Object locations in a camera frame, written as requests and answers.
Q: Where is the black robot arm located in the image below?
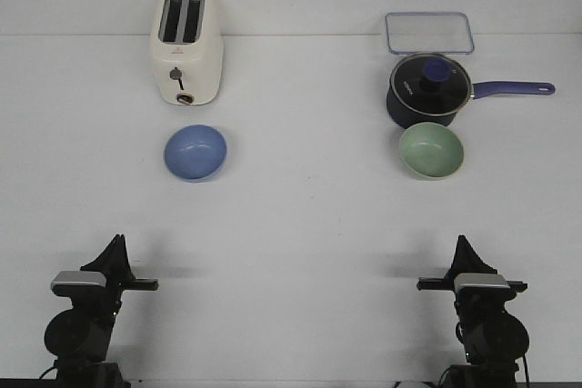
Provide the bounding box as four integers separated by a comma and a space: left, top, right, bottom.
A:
44, 234, 158, 387
416, 235, 530, 387

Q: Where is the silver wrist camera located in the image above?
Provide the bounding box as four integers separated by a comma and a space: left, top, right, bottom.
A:
453, 273, 510, 294
50, 271, 106, 297

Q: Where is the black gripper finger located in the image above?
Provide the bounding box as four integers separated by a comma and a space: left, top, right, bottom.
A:
447, 234, 465, 275
80, 234, 122, 270
461, 235, 497, 274
118, 234, 131, 270

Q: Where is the green bowl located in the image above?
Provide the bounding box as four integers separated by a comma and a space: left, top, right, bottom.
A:
398, 122, 465, 180

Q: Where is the dark blue saucepan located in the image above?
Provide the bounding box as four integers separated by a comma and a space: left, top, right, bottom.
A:
386, 81, 556, 128

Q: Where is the clear plastic container lid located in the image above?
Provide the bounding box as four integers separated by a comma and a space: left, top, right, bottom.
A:
385, 12, 475, 55

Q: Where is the blue bowl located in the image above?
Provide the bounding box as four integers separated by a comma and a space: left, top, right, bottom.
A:
163, 124, 227, 183

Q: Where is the white two-slot toaster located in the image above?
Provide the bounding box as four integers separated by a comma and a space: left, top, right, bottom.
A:
149, 0, 224, 106

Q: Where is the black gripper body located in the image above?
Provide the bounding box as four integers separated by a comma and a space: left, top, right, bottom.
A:
416, 275, 528, 315
70, 273, 159, 315

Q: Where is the glass pot lid blue knob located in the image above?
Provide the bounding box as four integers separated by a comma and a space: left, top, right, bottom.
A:
390, 53, 471, 115

